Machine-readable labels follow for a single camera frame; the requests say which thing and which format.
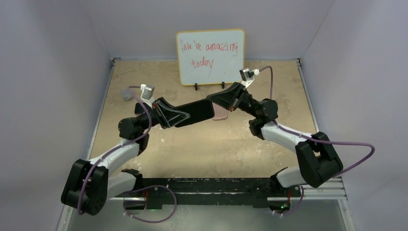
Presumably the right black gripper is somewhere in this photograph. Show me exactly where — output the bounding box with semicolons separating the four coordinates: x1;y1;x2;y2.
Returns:
206;82;260;118

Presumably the aluminium frame rail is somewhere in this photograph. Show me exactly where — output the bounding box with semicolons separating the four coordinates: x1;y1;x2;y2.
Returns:
58;179;354;231

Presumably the black whiteboard stand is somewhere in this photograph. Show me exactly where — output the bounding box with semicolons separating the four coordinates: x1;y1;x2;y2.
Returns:
193;81;226;91

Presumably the bare phone with purple edge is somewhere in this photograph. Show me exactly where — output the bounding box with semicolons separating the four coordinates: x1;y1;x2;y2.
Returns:
134;103;144;115

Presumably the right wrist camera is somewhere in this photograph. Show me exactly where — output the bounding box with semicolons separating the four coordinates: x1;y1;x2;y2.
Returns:
239;68;259;88

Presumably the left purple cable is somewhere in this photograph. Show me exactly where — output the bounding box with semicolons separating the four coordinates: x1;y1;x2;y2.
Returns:
77;85;178;224

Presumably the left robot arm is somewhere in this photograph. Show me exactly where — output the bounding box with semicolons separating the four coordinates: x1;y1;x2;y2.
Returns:
61;98;194;215

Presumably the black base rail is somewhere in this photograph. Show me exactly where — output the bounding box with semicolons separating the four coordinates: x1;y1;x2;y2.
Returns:
113;178;304;211

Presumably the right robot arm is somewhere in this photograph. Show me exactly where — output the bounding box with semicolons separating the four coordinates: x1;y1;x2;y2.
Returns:
207;83;344;196

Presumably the purple cable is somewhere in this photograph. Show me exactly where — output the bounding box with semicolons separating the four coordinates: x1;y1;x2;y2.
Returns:
258;66;376;218
77;85;178;224

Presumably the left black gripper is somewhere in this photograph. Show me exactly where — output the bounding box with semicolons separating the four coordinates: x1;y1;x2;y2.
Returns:
137;98;191;132

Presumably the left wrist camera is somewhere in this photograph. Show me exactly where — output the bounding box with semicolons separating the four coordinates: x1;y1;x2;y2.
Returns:
140;84;155;107

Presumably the white board with yellow frame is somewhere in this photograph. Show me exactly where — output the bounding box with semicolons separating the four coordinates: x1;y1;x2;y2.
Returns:
176;28;245;86

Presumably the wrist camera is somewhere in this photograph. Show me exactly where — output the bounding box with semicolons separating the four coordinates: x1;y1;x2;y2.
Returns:
239;68;259;88
140;84;155;107

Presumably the black phone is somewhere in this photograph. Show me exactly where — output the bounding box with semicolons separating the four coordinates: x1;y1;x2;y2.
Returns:
175;99;215;128

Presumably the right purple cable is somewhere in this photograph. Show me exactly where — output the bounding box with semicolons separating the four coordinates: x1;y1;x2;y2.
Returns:
258;66;376;218

